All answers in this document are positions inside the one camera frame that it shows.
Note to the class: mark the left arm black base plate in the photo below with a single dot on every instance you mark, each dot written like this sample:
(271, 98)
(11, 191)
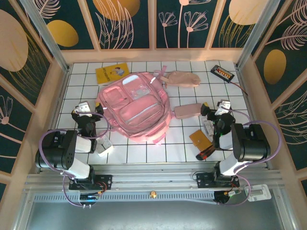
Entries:
(105, 182)

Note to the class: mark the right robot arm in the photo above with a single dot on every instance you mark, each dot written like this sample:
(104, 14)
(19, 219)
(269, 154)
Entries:
(251, 146)

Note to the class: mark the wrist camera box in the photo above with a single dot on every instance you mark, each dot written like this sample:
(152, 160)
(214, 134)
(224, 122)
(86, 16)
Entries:
(224, 105)
(82, 107)

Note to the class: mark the pink backpack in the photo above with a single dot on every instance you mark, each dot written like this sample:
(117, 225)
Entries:
(139, 112)

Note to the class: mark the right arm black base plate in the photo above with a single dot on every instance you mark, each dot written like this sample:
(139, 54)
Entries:
(204, 179)

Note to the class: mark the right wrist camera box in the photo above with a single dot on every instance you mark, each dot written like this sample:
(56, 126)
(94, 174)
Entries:
(224, 105)

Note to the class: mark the black power connector module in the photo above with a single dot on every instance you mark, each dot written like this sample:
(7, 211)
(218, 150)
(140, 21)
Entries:
(88, 198)
(225, 197)

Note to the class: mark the aluminium corner post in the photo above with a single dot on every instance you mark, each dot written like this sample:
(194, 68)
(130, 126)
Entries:
(259, 31)
(43, 31)

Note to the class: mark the white square alarm clock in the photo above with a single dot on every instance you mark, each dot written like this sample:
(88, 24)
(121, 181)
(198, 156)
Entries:
(105, 146)

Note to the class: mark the white remote control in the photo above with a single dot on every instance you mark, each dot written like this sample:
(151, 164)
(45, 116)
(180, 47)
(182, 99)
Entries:
(207, 127)

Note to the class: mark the right aluminium corner post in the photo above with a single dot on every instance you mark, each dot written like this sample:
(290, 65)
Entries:
(259, 31)

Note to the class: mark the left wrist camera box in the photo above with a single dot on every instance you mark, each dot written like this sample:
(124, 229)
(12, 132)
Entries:
(82, 107)

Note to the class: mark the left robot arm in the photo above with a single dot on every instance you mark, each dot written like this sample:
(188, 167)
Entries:
(57, 148)

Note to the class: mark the pink rectangular pencil case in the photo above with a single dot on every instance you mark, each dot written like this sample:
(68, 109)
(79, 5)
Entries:
(187, 111)

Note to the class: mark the black charger board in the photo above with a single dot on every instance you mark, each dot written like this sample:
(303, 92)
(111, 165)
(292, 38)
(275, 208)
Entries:
(222, 72)

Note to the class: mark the white plastic bracket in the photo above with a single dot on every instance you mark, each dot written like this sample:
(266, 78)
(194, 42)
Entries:
(257, 192)

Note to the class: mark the yellow book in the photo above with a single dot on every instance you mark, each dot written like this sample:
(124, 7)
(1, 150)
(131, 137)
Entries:
(111, 73)

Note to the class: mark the aluminium extrusion rail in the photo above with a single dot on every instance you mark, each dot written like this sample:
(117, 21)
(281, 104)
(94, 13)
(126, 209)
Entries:
(153, 177)

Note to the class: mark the brass knob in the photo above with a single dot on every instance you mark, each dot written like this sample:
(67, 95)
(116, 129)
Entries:
(152, 194)

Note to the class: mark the left aluminium corner post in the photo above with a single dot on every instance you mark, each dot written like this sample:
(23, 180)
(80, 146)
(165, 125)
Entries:
(43, 31)

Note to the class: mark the red black utility knife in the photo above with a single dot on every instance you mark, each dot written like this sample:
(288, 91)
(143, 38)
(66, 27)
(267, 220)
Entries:
(204, 154)

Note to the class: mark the yellow wallet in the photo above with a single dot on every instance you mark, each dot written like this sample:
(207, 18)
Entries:
(199, 140)

